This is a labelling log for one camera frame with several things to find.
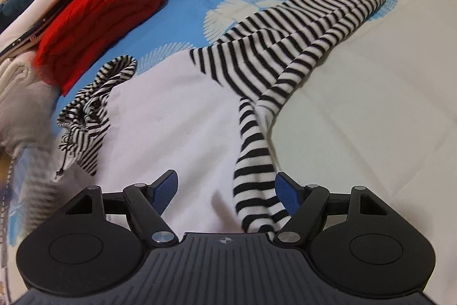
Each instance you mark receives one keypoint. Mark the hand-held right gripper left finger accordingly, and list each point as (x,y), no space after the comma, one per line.
(167,191)

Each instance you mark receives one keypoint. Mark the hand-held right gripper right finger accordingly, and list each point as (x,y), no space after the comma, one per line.
(287,195)

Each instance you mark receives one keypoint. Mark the cream folded knit garment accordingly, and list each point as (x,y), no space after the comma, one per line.
(21,90)

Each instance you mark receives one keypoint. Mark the red knit folded sweater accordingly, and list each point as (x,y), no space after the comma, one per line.
(96,15)

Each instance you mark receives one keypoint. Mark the white hoodie with striped sleeves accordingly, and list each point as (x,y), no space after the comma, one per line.
(250,40)

